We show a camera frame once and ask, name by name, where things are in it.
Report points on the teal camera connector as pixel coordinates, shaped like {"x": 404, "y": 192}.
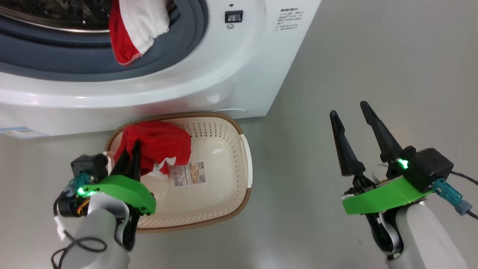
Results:
{"x": 78, "y": 183}
{"x": 450, "y": 194}

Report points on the teal right camera connector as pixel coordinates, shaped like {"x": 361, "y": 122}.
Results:
{"x": 450, "y": 194}

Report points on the teal left camera connector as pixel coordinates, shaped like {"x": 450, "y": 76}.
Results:
{"x": 78, "y": 183}

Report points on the red and white garment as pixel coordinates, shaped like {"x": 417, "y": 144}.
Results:
{"x": 138, "y": 22}

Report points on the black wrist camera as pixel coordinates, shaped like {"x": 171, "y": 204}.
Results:
{"x": 89, "y": 166}
{"x": 429, "y": 168}

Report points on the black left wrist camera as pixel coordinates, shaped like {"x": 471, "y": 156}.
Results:
{"x": 89, "y": 166}

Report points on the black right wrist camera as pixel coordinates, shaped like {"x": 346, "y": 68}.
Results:
{"x": 429, "y": 168}

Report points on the basket product label sticker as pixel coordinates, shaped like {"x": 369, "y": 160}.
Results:
{"x": 188, "y": 173}

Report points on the blue energy label sticker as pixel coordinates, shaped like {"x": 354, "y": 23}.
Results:
{"x": 20, "y": 132}

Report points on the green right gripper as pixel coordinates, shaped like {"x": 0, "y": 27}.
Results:
{"x": 381, "y": 196}

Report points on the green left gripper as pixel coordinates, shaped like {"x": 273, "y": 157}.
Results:
{"x": 127, "y": 188}

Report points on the cream perforated laundry basket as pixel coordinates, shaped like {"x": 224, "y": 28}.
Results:
{"x": 220, "y": 179}

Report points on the white front-load washing machine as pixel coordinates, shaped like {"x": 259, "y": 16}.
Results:
{"x": 224, "y": 74}

